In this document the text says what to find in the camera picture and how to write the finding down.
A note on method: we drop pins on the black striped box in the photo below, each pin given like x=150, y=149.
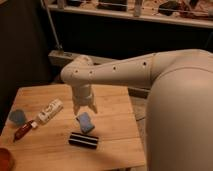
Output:
x=83, y=140

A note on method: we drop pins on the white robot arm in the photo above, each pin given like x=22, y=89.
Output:
x=179, y=111

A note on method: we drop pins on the metal pole stand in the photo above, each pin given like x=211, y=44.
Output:
x=58, y=44

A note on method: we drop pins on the blue sponge centre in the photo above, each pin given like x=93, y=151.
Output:
x=85, y=122

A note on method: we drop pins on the red brown bowl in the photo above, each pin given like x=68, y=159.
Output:
x=6, y=160

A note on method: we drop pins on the white bottle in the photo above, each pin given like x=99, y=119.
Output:
x=49, y=111

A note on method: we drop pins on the wooden shelf with clutter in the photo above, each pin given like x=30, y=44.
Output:
x=194, y=13

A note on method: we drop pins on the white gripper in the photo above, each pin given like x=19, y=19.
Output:
x=83, y=96

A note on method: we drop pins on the red brown marker pen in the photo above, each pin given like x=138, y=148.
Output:
x=23, y=130

